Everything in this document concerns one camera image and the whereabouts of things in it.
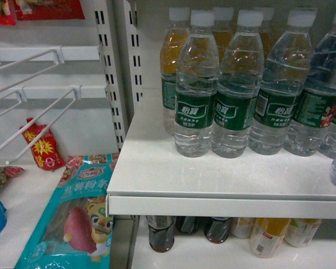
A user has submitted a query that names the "white metal shelf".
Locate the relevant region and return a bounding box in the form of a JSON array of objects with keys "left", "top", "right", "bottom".
[{"left": 107, "top": 94, "right": 336, "bottom": 219}]

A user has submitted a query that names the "red hanging snack bag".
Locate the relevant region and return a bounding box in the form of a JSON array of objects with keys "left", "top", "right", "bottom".
[{"left": 13, "top": 0, "right": 85, "bottom": 21}]

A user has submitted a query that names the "dark soda bottle below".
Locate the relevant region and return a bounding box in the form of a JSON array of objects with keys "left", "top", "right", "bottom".
[{"left": 146, "top": 215, "right": 174, "bottom": 253}]

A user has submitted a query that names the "white wire display hook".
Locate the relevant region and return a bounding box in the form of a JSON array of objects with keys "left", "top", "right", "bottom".
[
  {"left": 0, "top": 87, "right": 81, "bottom": 165},
  {"left": 0, "top": 49, "right": 64, "bottom": 95}
]

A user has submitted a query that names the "teal sweet potato noodle bag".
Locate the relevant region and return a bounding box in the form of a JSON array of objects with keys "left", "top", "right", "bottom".
[{"left": 15, "top": 153, "right": 119, "bottom": 268}]

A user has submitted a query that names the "water bottle back left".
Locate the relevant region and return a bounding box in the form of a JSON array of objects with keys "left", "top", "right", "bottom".
[{"left": 160, "top": 7, "right": 190, "bottom": 135}]

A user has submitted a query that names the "white slotted shelf upright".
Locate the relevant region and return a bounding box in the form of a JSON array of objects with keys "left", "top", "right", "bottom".
[{"left": 94, "top": 1, "right": 142, "bottom": 149}]

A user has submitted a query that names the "water bottle front left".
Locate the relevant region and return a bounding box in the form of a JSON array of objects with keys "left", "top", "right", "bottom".
[{"left": 174, "top": 10, "right": 220, "bottom": 157}]

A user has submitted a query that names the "yellow juice bottle below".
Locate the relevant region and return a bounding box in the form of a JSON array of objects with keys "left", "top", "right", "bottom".
[{"left": 249, "top": 217, "right": 291, "bottom": 258}]

